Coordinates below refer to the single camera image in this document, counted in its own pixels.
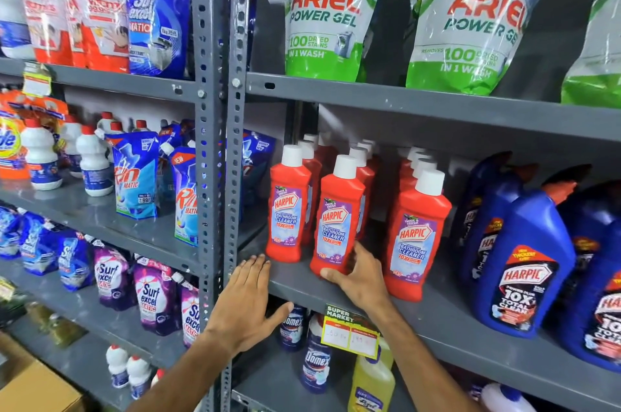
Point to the dark blue disinfectant bottle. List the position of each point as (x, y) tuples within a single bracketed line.
[(292, 329), (315, 363)]

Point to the orange detergent pouch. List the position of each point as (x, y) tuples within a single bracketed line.
[(9, 144)]

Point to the rows of red bottles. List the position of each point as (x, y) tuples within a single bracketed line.
[(289, 212)]

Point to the person's left little finger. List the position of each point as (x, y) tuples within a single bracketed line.
[(235, 283)]

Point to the white bottle blue cap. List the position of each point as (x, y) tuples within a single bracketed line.
[(504, 401)]

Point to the green white detergent pouch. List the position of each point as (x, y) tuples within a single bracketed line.
[(325, 13), (599, 62), (470, 28)]

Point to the person's right forearm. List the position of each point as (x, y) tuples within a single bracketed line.
[(417, 363)]

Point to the white blue pouch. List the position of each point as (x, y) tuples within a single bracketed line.
[(12, 23)]

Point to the purple detergent pouch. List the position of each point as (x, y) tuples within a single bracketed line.
[(112, 278), (155, 300), (190, 314)]

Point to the red white refill pouch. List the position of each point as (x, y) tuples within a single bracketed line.
[(102, 4), (41, 4)]

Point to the small blue detergent pouch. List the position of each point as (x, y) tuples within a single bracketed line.
[(8, 232), (39, 246), (75, 263)]

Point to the red bathroom cleaner bottle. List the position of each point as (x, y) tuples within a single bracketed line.
[(339, 212)]

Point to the blue spouted detergent pouch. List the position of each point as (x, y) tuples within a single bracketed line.
[(254, 159), (172, 135), (136, 178), (187, 198)]

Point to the yellow green shelf price tag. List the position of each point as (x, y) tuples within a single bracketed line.
[(349, 334)]

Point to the person's right thumb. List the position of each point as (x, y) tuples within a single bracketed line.
[(335, 275)]

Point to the person's left thumb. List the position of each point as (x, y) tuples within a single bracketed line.
[(279, 317)]

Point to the yellow cleaner bottle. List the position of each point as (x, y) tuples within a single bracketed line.
[(371, 385)]

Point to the brown cardboard box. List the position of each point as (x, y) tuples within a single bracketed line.
[(34, 382)]

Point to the large blue detergent pouch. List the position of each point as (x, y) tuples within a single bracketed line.
[(155, 13)]

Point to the person's left forearm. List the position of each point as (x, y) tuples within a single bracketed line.
[(187, 373)]

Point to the blue toilet cleaner bottle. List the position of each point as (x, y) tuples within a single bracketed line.
[(490, 212), (589, 217), (473, 188), (599, 319), (526, 271)]

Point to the person's left middle finger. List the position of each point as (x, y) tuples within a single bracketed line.
[(255, 273)]

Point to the small white bleach bottle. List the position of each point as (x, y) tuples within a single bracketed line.
[(139, 375), (156, 376), (117, 368)]

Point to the person's right hand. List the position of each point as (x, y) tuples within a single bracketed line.
[(366, 283)]

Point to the person's left hand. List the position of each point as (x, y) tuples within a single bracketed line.
[(237, 309)]

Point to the group of white red-capped bottles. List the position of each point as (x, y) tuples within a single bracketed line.
[(41, 159)]

